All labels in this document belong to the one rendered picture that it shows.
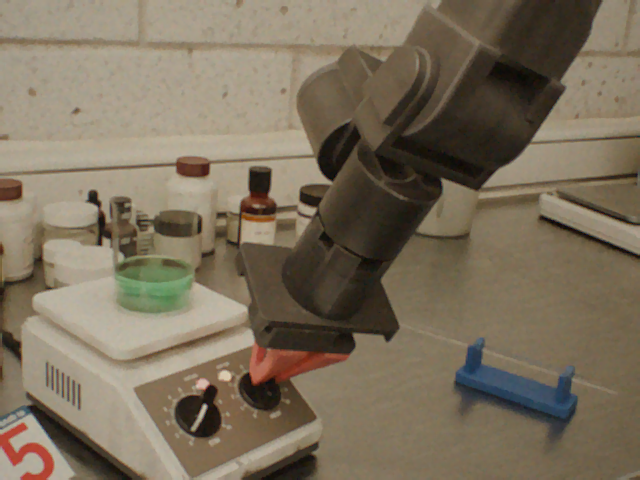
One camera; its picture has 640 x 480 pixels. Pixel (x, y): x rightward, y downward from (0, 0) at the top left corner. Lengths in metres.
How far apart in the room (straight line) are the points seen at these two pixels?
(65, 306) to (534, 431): 0.37
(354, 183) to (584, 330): 0.50
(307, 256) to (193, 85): 0.63
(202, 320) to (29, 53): 0.51
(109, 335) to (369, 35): 0.76
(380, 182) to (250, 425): 0.21
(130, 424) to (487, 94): 0.31
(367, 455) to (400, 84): 0.31
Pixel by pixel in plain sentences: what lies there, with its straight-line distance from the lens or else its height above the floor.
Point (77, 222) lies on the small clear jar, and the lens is 0.94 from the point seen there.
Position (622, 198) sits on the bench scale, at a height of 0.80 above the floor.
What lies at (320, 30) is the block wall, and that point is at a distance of 1.21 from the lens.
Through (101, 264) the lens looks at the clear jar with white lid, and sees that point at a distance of 0.76.
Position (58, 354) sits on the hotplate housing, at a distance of 0.64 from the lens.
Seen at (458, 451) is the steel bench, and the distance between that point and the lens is 0.67.
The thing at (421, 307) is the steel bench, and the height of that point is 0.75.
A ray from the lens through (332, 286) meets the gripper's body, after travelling 0.52.
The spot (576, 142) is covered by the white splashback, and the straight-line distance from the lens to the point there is 1.53.
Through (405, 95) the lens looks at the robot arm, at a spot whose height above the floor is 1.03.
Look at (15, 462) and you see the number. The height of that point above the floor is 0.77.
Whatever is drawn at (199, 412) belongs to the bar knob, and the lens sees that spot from 0.57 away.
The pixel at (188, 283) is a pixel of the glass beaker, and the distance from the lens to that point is 0.63.
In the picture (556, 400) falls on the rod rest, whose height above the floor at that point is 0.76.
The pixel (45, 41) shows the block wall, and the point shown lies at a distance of 1.06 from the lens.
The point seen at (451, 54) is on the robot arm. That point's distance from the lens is 0.45.
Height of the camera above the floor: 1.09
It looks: 18 degrees down
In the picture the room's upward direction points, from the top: 5 degrees clockwise
